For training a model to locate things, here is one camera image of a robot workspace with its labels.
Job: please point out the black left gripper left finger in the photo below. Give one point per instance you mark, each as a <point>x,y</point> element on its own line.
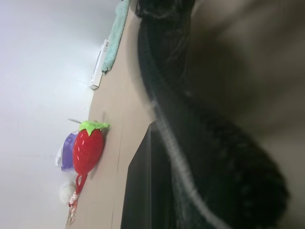
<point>183,205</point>

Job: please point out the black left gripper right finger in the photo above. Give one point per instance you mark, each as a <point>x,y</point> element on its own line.
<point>214,148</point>

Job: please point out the red strawberry plush toy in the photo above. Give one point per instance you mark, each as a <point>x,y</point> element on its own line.
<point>87,150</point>

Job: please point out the white fluffy plush ball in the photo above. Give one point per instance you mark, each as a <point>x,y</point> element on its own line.
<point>66,188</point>

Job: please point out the purple and white plastic bag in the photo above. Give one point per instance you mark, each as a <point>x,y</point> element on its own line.
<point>68,152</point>

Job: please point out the white power strip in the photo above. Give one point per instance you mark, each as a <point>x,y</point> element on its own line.
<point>96,74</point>

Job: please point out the teal fluffy towel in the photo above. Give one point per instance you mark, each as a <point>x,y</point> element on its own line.
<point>114,43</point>

